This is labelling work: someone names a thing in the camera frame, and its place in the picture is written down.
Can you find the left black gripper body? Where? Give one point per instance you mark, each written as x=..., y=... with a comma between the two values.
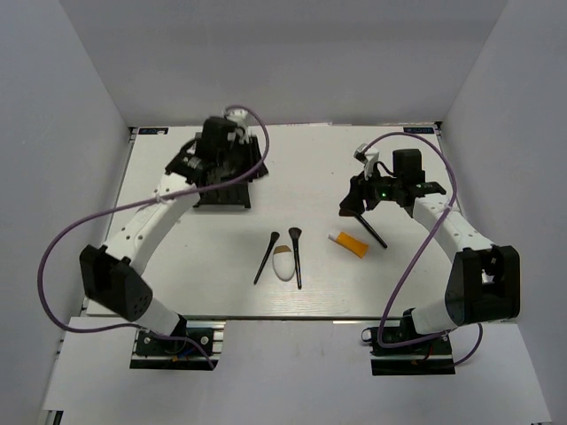
x=243, y=158

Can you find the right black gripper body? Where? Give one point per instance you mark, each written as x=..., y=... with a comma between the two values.
x=376, y=189

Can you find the orange cream tube white cap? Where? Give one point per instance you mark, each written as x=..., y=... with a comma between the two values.
x=349, y=243

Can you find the black powder brush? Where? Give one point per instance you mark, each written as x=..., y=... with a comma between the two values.
x=295, y=234

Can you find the slim black makeup brush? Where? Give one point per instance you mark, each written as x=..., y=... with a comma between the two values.
x=274, y=236

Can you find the white beige makeup sponge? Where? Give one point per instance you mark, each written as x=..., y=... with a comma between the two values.
x=283, y=263

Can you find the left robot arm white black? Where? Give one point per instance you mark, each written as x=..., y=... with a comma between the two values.
x=112, y=274

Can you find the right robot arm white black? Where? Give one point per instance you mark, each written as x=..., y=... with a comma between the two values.
x=484, y=281

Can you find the black makeup organizer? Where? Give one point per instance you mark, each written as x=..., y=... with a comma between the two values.
x=223, y=195

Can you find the left blue table label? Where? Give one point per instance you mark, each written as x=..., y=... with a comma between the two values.
x=153, y=130

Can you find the blue table label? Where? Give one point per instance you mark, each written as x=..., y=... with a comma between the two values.
x=419, y=130
x=153, y=130

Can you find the right blue table label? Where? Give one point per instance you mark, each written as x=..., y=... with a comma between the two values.
x=419, y=130

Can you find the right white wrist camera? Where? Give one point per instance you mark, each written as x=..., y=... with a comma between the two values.
x=369, y=157

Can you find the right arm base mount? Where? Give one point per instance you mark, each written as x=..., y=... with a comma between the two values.
x=433, y=357

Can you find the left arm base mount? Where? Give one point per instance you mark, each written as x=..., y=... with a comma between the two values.
x=151, y=353

